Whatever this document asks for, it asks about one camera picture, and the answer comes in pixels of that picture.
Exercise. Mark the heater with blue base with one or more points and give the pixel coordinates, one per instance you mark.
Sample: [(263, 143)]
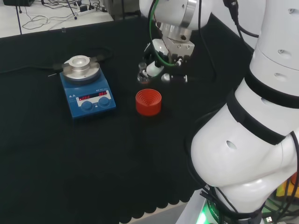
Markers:
[(93, 109)]

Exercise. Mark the thin metal probe rod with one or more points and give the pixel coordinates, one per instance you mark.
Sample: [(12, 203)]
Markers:
[(52, 74)]

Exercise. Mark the dark tripod leg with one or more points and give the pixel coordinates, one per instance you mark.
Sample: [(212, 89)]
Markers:
[(18, 18)]

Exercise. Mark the white power strip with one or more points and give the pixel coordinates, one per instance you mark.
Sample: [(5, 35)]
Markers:
[(84, 12)]

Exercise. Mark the yellow stop button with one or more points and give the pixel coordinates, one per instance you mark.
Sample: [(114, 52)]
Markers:
[(283, 189)]

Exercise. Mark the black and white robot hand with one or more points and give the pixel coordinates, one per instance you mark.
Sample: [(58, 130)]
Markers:
[(181, 52)]

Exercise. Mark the black bench cloth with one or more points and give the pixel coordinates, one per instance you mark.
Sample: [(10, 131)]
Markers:
[(70, 163)]

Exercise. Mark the black box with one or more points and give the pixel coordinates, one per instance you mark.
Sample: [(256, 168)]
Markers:
[(18, 2)]

